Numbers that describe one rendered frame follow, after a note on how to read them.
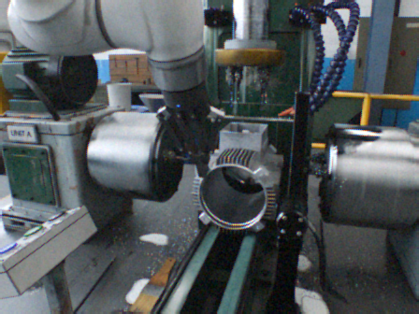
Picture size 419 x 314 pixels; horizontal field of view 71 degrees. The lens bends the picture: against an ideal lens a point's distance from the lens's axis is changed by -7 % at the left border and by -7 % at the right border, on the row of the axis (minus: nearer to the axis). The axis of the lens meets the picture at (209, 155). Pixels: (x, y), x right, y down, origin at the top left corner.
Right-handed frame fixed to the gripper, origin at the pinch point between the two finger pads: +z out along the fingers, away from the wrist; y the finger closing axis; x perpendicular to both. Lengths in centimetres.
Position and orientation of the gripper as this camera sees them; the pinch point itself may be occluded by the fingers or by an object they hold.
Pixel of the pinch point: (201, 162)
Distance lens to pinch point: 65.6
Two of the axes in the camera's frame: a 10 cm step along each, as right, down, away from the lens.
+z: 1.4, 6.8, 7.2
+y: -9.6, -0.8, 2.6
